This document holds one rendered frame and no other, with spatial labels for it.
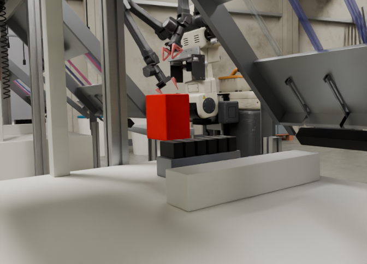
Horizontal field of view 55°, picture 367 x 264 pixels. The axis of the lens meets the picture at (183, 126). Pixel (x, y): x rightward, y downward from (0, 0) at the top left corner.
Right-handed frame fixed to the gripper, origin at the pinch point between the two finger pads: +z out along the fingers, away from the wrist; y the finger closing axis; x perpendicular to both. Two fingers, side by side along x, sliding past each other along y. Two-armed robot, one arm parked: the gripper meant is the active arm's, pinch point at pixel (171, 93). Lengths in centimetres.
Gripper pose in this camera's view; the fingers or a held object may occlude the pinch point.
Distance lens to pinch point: 224.3
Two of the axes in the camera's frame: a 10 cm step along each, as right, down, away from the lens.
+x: 1.6, 0.5, 9.9
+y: 8.2, -5.5, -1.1
